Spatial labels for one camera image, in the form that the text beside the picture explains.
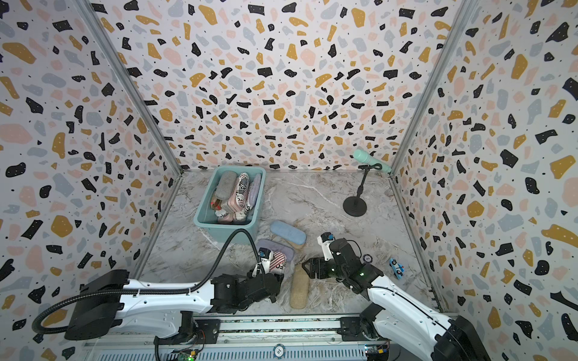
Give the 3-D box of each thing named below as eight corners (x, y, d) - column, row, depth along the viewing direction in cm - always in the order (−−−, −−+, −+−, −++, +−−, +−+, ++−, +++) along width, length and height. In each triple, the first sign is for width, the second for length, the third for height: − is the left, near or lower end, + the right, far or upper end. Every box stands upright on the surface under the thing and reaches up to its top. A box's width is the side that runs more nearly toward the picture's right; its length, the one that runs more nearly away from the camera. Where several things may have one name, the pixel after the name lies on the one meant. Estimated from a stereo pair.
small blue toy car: (384, 268, 91) (386, 265, 89) (389, 260, 93) (391, 257, 91) (399, 279, 88) (401, 276, 86) (404, 270, 91) (406, 267, 89)
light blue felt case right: (268, 233, 99) (267, 227, 95) (274, 225, 102) (273, 218, 98) (301, 249, 95) (302, 242, 91) (307, 239, 98) (307, 232, 94)
